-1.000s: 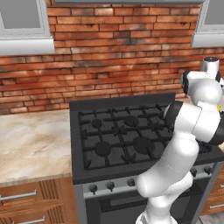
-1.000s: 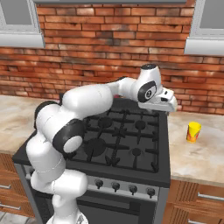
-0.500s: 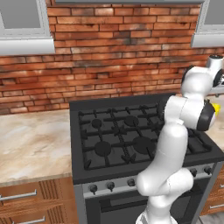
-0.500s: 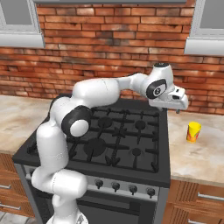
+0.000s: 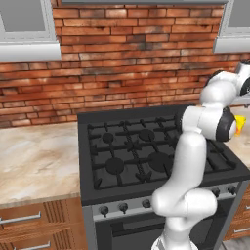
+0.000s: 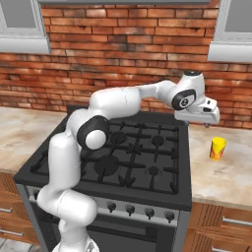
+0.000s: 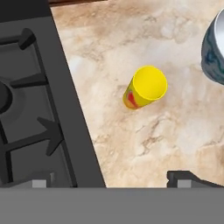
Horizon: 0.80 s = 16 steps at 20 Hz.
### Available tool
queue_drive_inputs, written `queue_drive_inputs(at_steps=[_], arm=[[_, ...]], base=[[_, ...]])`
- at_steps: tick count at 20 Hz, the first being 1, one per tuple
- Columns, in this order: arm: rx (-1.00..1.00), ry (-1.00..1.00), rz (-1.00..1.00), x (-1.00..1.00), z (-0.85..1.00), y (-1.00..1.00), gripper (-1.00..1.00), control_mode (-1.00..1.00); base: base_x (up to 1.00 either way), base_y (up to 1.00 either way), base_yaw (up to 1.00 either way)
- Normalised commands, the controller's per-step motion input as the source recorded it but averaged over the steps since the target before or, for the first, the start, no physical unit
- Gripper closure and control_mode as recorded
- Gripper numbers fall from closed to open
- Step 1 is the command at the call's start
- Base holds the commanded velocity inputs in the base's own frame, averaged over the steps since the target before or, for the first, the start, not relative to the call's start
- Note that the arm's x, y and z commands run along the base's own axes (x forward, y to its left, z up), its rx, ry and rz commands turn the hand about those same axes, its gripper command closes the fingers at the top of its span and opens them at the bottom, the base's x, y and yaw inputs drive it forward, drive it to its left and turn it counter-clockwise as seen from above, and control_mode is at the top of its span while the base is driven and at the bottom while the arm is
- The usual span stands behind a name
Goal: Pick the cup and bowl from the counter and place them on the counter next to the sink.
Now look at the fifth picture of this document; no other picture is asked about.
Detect black oven door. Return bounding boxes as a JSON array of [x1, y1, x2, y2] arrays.
[[94, 204, 236, 250]]

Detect wooden drawer front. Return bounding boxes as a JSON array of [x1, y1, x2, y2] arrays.
[[233, 190, 250, 223], [0, 226, 89, 250], [223, 217, 250, 242], [0, 196, 84, 236]]

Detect grey wall cupboard glass door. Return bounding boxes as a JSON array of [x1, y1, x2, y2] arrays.
[[212, 0, 250, 55], [0, 0, 63, 63]]

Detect steel oven front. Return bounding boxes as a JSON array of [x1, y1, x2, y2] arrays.
[[82, 181, 249, 250]]

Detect yellow object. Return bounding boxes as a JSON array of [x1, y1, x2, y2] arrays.
[[232, 114, 247, 137]]

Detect black gas hob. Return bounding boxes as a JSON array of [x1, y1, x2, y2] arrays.
[[76, 104, 250, 207]]

